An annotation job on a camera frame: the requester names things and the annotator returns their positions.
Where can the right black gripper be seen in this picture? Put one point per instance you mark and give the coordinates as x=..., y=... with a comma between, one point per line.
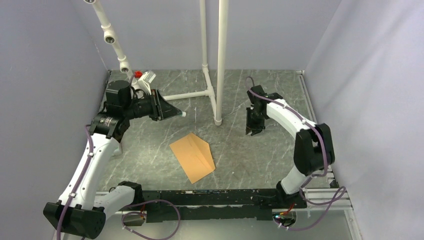
x=256, y=128

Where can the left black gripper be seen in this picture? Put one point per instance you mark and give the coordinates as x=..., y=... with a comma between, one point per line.
x=161, y=109

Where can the brown paper envelope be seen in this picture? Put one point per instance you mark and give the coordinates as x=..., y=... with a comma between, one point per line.
x=194, y=155

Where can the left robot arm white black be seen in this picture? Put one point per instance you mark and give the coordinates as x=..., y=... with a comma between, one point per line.
x=78, y=211

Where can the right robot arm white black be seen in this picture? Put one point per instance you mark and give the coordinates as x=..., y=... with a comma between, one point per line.
x=313, y=145

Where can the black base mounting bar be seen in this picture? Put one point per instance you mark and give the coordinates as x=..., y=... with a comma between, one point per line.
x=211, y=204

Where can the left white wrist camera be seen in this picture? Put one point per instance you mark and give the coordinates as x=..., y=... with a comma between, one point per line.
x=142, y=80

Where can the white PVC pipe frame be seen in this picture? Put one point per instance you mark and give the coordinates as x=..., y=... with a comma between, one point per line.
x=149, y=35

